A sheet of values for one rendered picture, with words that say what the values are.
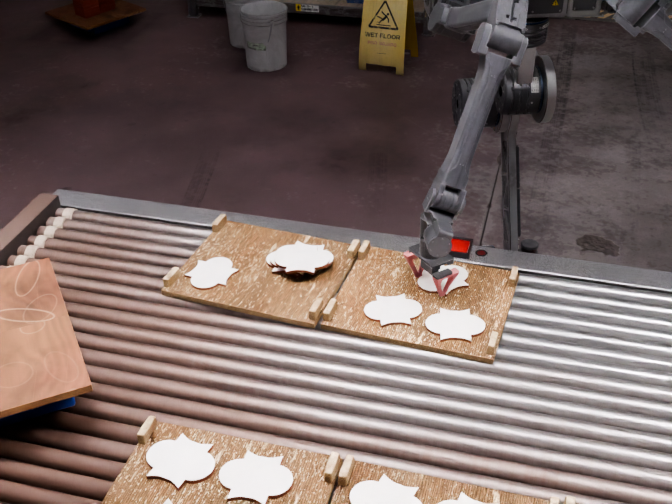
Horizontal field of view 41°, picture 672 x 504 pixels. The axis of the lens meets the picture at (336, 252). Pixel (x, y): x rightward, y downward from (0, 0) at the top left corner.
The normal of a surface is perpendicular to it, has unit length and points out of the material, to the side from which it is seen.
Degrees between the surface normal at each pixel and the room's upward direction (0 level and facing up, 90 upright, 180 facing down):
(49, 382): 0
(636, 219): 0
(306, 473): 0
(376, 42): 78
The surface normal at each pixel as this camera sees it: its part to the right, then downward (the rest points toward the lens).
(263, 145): -0.02, -0.83
